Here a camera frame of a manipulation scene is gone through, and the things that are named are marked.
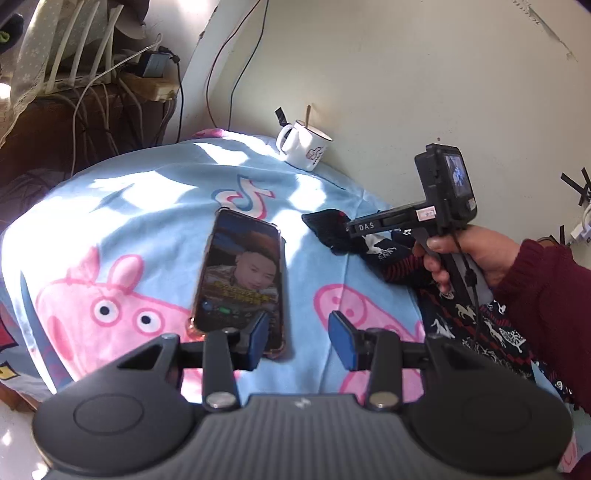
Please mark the floral lace cloth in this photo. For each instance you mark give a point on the floral lace cloth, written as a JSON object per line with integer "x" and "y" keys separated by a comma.
{"x": 27, "y": 60}

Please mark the beige power strip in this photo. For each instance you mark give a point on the beige power strip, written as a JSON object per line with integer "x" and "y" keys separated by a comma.
{"x": 152, "y": 87}

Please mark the blue cartoon pig bed sheet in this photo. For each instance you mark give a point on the blue cartoon pig bed sheet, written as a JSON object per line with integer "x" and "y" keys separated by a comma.
{"x": 138, "y": 221}

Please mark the smartphone in clear pink case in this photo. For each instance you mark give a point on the smartphone in clear pink case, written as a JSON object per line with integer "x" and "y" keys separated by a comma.
{"x": 240, "y": 277}

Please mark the black tape strips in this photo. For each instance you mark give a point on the black tape strips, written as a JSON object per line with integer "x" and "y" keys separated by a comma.
{"x": 582, "y": 189}

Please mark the black tape piece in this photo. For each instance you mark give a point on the black tape piece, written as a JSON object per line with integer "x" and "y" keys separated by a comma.
{"x": 280, "y": 116}

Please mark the dark wooden cabinet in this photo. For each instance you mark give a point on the dark wooden cabinet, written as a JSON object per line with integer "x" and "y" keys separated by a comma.
{"x": 41, "y": 147}

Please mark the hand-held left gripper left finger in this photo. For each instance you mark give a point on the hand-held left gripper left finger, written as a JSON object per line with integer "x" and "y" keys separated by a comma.
{"x": 258, "y": 342}

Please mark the white power plug adapter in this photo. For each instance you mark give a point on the white power plug adapter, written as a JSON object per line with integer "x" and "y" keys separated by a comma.
{"x": 582, "y": 228}

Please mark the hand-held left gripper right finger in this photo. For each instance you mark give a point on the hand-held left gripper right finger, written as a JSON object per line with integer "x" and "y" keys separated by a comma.
{"x": 344, "y": 342}

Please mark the wooden stick in mug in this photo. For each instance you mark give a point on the wooden stick in mug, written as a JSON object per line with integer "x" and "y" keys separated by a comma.
{"x": 307, "y": 115}

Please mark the colourful printed quilt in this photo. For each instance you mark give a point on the colourful printed quilt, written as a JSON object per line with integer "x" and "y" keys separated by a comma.
{"x": 11, "y": 350}

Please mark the navy red patterned sweater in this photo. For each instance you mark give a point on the navy red patterned sweater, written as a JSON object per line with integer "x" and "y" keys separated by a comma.
{"x": 461, "y": 323}

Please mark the white enamel mug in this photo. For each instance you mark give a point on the white enamel mug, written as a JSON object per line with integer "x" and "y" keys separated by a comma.
{"x": 304, "y": 147}

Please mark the person's right forearm maroon sleeve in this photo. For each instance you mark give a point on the person's right forearm maroon sleeve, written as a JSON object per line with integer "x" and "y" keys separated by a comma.
{"x": 554, "y": 314}

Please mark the grey power adapter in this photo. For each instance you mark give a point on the grey power adapter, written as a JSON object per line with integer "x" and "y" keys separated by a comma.
{"x": 157, "y": 64}

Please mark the white router with antennas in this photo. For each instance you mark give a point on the white router with antennas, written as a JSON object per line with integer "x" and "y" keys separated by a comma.
{"x": 78, "y": 55}

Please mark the person's right hand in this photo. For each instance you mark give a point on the person's right hand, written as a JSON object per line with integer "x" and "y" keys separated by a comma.
{"x": 485, "y": 258}

